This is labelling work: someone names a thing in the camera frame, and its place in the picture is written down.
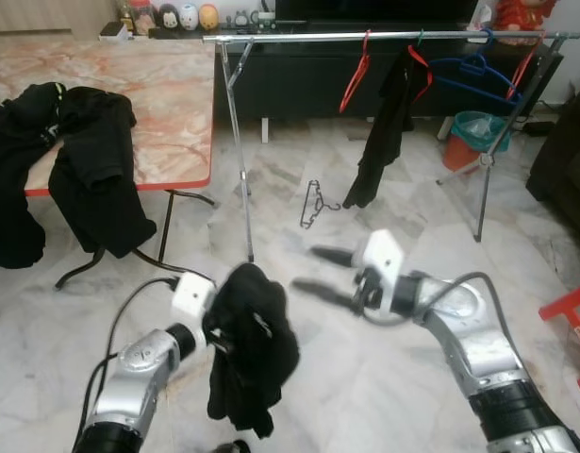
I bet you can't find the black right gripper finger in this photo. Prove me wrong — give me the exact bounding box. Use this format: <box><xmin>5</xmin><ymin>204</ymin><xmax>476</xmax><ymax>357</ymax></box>
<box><xmin>308</xmin><ymin>244</ymin><xmax>365</xmax><ymax>273</ymax></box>
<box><xmin>290</xmin><ymin>277</ymin><xmax>358</xmax><ymax>314</ymax></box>

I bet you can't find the red plastic hanger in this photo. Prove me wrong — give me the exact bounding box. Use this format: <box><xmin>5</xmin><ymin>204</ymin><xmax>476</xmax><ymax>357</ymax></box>
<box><xmin>508</xmin><ymin>38</ymin><xmax>545</xmax><ymax>100</ymax></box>
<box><xmin>339</xmin><ymin>30</ymin><xmax>373</xmax><ymax>115</ymax></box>

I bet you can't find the red hanger green hook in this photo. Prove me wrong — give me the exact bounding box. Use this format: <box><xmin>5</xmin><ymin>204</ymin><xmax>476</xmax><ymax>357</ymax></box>
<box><xmin>406</xmin><ymin>30</ymin><xmax>434</xmax><ymax>105</ymax></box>

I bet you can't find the blue plastic hanger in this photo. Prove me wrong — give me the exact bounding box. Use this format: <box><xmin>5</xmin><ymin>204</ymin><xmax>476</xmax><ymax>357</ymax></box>
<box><xmin>429</xmin><ymin>28</ymin><xmax>524</xmax><ymax>107</ymax></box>
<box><xmin>457</xmin><ymin>52</ymin><xmax>503</xmax><ymax>78</ymax></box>

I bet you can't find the black shirt white lettering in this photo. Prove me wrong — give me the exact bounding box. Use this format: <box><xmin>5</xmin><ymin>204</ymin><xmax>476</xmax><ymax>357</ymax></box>
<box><xmin>342</xmin><ymin>42</ymin><xmax>434</xmax><ymax>210</ymax></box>

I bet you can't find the red plastic bin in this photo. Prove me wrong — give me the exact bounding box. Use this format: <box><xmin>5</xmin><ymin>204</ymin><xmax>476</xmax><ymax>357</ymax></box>
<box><xmin>443</xmin><ymin>132</ymin><xmax>484</xmax><ymax>173</ymax></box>

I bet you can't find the plain black garment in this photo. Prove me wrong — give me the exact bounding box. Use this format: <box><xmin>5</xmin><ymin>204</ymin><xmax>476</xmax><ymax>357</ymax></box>
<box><xmin>47</xmin><ymin>85</ymin><xmax>158</xmax><ymax>260</ymax></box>

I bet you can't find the black TV cabinet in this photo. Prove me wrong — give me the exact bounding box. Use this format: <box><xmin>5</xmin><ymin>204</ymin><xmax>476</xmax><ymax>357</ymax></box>
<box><xmin>207</xmin><ymin>19</ymin><xmax>573</xmax><ymax>122</ymax></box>

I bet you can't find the red plastic stool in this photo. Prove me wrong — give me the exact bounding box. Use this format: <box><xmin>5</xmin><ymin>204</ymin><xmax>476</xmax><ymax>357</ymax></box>
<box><xmin>539</xmin><ymin>281</ymin><xmax>580</xmax><ymax>397</ymax></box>

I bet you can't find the marble table red edge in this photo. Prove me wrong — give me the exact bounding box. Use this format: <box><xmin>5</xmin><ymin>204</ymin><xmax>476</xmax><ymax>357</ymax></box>
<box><xmin>0</xmin><ymin>36</ymin><xmax>218</xmax><ymax>289</ymax></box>

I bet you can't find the black television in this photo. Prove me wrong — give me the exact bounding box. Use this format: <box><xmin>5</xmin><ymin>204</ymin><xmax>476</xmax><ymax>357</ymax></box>
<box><xmin>275</xmin><ymin>0</ymin><xmax>479</xmax><ymax>25</ymax></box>

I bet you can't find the white blue duck plush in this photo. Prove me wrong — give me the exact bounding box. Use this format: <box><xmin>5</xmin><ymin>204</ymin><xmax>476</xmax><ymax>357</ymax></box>
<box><xmin>179</xmin><ymin>3</ymin><xmax>200</xmax><ymax>30</ymax></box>

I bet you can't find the black white mouse plush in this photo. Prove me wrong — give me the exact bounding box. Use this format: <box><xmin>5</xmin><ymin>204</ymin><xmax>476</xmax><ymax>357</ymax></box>
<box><xmin>158</xmin><ymin>4</ymin><xmax>180</xmax><ymax>31</ymax></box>

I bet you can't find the red costumed figurine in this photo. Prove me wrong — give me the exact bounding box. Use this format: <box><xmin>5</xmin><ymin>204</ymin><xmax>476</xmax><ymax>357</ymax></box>
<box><xmin>492</xmin><ymin>0</ymin><xmax>559</xmax><ymax>34</ymax></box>

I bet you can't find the glass jar red lid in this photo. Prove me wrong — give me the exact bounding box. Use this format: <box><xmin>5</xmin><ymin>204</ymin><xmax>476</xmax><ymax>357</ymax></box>
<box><xmin>120</xmin><ymin>0</ymin><xmax>144</xmax><ymax>34</ymax></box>

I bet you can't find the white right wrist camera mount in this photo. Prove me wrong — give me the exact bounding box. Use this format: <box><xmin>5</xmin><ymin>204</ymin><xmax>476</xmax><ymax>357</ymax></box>
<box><xmin>360</xmin><ymin>229</ymin><xmax>406</xmax><ymax>289</ymax></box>

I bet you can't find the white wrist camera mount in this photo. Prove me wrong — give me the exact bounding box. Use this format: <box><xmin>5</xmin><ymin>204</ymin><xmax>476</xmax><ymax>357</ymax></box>
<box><xmin>360</xmin><ymin>229</ymin><xmax>406</xmax><ymax>289</ymax></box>
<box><xmin>170</xmin><ymin>271</ymin><xmax>218</xmax><ymax>327</ymax></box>

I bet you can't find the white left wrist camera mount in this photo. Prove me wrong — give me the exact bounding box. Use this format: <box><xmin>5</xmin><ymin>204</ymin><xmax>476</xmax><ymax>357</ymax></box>
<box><xmin>170</xmin><ymin>271</ymin><xmax>218</xmax><ymax>327</ymax></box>

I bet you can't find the black wire hanger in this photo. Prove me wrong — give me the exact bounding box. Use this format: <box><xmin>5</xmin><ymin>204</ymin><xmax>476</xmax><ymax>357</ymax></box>
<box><xmin>299</xmin><ymin>177</ymin><xmax>342</xmax><ymax>230</ymax></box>

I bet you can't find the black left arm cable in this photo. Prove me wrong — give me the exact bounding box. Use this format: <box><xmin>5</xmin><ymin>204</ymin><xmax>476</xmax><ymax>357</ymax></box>
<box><xmin>73</xmin><ymin>276</ymin><xmax>191</xmax><ymax>445</ymax></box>

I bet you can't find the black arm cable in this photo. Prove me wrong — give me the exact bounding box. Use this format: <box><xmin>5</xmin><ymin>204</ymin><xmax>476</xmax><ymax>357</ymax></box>
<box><xmin>73</xmin><ymin>276</ymin><xmax>191</xmax><ymax>445</ymax></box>
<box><xmin>360</xmin><ymin>271</ymin><xmax>515</xmax><ymax>341</ymax></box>

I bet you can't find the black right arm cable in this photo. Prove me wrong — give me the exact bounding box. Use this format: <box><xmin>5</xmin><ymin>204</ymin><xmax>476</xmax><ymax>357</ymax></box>
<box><xmin>360</xmin><ymin>271</ymin><xmax>515</xmax><ymax>341</ymax></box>

